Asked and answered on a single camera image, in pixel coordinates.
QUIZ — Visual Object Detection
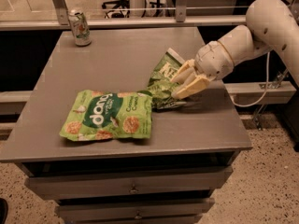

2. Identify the top grey drawer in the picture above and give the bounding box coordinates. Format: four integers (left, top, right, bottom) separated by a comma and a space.
25, 166, 233, 200

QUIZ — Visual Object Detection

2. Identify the grey drawer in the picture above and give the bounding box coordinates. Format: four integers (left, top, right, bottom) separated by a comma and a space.
57, 198, 214, 222
25, 166, 233, 200

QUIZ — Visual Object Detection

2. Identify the grey metal railing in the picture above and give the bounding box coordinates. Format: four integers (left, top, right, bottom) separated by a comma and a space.
0, 0, 299, 32

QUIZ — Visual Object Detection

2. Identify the white cable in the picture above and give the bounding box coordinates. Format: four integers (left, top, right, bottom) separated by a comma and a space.
231, 51, 271, 108

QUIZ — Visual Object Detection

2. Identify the green jalapeno chip bag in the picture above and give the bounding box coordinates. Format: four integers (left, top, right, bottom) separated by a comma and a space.
147, 48, 187, 110

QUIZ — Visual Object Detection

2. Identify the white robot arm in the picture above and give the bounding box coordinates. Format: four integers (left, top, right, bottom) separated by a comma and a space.
172, 0, 299, 99

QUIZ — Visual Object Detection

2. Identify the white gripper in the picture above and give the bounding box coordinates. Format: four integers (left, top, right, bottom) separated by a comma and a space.
171, 41, 234, 99

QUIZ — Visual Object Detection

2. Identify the white green soda can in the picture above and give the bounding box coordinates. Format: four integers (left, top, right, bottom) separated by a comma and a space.
68, 9, 92, 47

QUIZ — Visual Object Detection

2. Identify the grey drawer cabinet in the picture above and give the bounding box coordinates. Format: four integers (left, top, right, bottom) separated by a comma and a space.
0, 28, 250, 224

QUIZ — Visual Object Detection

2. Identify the green rice chip bag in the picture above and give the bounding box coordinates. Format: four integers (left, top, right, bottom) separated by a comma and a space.
60, 90, 152, 141

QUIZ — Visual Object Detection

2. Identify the black shoe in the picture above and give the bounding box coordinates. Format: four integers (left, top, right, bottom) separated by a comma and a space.
0, 198, 8, 224

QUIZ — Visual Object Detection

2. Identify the black office chair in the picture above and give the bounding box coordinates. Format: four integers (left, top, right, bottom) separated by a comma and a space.
100, 0, 166, 20

